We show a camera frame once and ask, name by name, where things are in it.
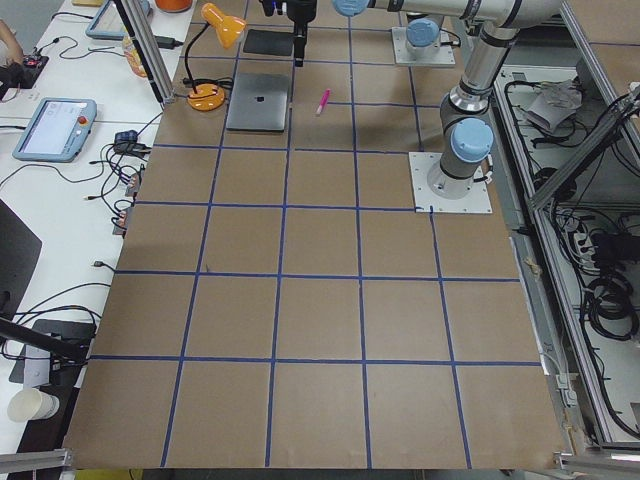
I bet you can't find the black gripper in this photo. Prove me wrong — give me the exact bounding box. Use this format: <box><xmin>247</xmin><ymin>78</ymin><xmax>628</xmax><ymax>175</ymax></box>
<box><xmin>286</xmin><ymin>0</ymin><xmax>317</xmax><ymax>67</ymax></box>

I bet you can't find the pink marker pen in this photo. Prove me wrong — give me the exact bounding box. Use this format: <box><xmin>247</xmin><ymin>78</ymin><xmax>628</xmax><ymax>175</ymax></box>
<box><xmin>315</xmin><ymin>89</ymin><xmax>331</xmax><ymax>116</ymax></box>

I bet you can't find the black mousepad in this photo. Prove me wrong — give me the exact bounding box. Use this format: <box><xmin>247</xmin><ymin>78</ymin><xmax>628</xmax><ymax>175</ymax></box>
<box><xmin>243</xmin><ymin>29</ymin><xmax>293</xmax><ymax>56</ymax></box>

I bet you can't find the silver apple laptop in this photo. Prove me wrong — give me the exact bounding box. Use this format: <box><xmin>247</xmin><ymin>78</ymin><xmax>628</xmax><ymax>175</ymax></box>
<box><xmin>226</xmin><ymin>73</ymin><xmax>290</xmax><ymax>133</ymax></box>

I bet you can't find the orange desk lamp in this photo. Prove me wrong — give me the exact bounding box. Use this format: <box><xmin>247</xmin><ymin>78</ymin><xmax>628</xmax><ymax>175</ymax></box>
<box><xmin>182</xmin><ymin>2</ymin><xmax>247</xmax><ymax>112</ymax></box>

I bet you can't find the orange cylindrical container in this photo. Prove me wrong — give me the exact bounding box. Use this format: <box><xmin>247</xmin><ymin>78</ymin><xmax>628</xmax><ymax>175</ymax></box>
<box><xmin>155</xmin><ymin>0</ymin><xmax>193</xmax><ymax>13</ymax></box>

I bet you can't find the black power adapter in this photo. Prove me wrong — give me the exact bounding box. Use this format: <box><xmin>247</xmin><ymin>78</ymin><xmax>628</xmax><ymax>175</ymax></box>
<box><xmin>154</xmin><ymin>35</ymin><xmax>184</xmax><ymax>50</ymax></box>

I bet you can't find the teach pendant tablet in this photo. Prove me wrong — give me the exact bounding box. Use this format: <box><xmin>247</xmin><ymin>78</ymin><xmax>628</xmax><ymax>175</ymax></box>
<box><xmin>12</xmin><ymin>97</ymin><xmax>97</xmax><ymax>163</ymax></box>
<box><xmin>85</xmin><ymin>1</ymin><xmax>125</xmax><ymax>41</ymax></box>

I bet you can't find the white paper cup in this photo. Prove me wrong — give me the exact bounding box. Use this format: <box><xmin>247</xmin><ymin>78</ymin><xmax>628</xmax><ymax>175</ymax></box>
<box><xmin>7</xmin><ymin>388</ymin><xmax>60</xmax><ymax>422</ymax></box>

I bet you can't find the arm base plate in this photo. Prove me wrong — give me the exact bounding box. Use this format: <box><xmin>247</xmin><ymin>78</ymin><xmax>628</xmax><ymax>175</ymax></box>
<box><xmin>391</xmin><ymin>22</ymin><xmax>456</xmax><ymax>68</ymax></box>
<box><xmin>408</xmin><ymin>152</ymin><xmax>493</xmax><ymax>215</ymax></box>

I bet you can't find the aluminium frame post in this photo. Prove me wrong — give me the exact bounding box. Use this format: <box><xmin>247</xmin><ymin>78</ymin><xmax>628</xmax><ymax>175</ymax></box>
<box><xmin>114</xmin><ymin>0</ymin><xmax>175</xmax><ymax>105</ymax></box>

